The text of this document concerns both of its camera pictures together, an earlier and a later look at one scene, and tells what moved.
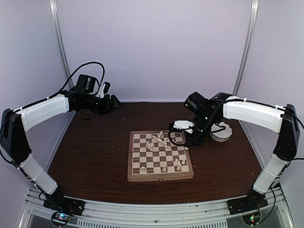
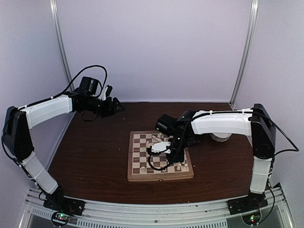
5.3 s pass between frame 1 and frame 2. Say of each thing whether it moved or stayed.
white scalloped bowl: stayed
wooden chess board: stayed
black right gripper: moved
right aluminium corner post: stayed
